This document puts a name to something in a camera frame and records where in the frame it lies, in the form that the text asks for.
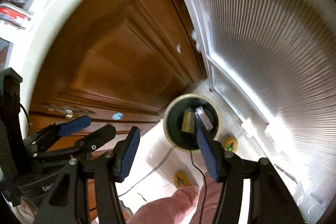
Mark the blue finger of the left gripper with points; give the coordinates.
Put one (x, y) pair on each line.
(97, 139)
(74, 126)

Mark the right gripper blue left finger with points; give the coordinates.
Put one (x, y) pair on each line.
(124, 154)

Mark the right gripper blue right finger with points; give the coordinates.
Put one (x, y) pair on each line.
(212, 153)

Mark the yellow carton box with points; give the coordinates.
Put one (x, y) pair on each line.
(188, 123)

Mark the red white snack box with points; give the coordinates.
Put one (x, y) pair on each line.
(204, 118)

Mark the round green trash bin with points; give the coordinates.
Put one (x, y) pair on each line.
(180, 120)

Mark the yellow slipper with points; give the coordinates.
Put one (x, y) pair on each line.
(181, 178)
(230, 143)

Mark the blue round cabinet knob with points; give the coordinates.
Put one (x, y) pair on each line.
(117, 116)

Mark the pink trouser leg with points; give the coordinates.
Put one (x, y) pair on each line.
(169, 209)
(208, 200)

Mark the brown wooden cabinet door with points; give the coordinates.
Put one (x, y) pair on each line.
(128, 56)

